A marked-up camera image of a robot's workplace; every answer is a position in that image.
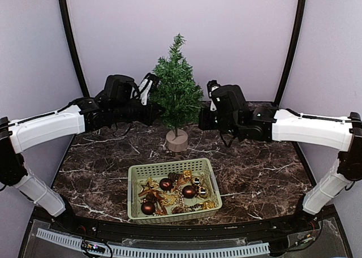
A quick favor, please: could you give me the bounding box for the brown ball ornament middle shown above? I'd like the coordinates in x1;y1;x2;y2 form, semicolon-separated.
159;178;173;192

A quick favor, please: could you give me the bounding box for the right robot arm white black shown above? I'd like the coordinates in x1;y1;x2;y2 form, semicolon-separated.
199;106;361;232

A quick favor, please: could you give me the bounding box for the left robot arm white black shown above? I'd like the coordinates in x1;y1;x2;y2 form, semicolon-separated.
1;97;163;233

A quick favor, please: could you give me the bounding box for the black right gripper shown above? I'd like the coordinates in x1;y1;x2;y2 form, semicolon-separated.
198;105;241;137

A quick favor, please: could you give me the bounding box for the white slotted cable duct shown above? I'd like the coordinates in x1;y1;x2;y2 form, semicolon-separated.
36;228;270;257

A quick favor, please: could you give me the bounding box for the gold star ornament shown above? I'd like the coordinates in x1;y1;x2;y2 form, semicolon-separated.
138;177;160;197

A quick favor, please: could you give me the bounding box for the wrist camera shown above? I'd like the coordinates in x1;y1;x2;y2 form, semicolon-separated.
139;72;160;105
206;79;221;111

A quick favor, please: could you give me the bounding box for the brown ball ornament front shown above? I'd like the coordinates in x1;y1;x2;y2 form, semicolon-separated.
141;201;156;216

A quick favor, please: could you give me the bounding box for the brown ball ornament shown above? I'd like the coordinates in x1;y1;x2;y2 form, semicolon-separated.
159;178;173;192
141;201;156;216
182;185;196;199

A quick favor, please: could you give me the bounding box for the black front table rail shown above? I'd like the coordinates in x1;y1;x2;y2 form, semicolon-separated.
50;212;320;243

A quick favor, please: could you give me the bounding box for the black corner frame post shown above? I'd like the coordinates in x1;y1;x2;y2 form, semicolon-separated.
58;0;90;97

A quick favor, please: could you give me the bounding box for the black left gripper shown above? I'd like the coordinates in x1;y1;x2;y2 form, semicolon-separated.
111;96;165;126

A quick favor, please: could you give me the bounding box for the cream perforated plastic basket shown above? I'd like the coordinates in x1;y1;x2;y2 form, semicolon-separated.
127;158;222;224

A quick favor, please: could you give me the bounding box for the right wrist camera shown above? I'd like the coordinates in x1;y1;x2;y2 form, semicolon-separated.
206;79;221;111

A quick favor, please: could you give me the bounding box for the pine cone ornament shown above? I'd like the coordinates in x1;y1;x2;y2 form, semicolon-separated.
168;172;183;184

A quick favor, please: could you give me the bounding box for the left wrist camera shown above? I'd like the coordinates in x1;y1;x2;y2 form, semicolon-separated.
139;72;160;105

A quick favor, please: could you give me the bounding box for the gold gift box ornament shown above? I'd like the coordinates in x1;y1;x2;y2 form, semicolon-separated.
201;200;216;210
183;170;192;181

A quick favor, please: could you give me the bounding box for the small green christmas tree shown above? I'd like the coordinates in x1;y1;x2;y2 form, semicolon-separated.
150;34;204;152

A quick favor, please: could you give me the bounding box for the brown ball ornament right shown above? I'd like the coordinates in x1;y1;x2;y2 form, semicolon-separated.
182;185;196;199

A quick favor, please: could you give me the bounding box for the shiny gold ball ornament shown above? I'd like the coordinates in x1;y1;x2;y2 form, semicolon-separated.
197;186;210;199

